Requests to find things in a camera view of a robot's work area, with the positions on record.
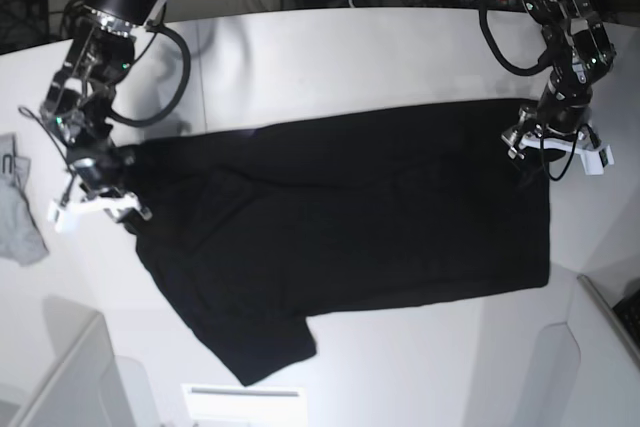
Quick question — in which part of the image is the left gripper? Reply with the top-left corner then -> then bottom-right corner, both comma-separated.
501,96 -> 590,160

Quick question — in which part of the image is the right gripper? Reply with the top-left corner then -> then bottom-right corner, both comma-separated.
66,141 -> 152,222

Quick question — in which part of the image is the black T-shirt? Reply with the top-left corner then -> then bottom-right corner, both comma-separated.
124,98 -> 550,386

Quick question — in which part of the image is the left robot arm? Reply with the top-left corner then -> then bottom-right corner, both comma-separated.
478,0 -> 615,158

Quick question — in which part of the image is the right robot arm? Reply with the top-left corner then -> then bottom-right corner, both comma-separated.
39,0 -> 192,231

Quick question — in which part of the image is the grey folded cloth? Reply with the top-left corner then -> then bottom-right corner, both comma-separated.
1,133 -> 48,267

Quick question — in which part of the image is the white bin left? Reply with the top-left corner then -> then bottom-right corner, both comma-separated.
8,313 -> 136,427

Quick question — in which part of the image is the white bin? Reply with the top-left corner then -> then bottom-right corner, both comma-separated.
518,276 -> 639,426
8,313 -> 136,427

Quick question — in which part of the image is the white tray front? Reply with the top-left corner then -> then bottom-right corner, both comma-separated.
182,384 -> 308,426

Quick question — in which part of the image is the white bin right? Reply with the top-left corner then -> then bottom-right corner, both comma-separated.
518,276 -> 639,426

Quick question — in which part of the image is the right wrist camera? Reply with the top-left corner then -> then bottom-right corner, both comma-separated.
47,200 -> 80,233

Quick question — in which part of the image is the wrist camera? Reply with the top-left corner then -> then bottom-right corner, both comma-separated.
47,200 -> 80,233
580,145 -> 615,176

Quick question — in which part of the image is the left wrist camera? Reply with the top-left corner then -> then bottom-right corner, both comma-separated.
580,145 -> 615,176

